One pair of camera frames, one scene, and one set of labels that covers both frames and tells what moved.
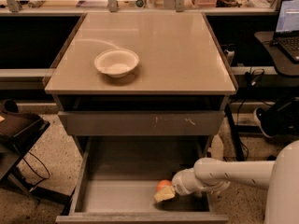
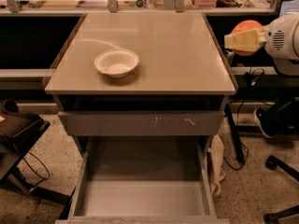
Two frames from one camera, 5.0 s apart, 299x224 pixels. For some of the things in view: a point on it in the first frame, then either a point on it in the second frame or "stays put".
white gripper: x=179 y=183 → x=277 y=40
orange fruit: x=163 y=183 → x=243 y=26
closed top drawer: x=138 y=123 stays put
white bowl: x=116 y=63 stays put
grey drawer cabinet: x=146 y=91 stays put
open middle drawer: x=118 y=175 stays put
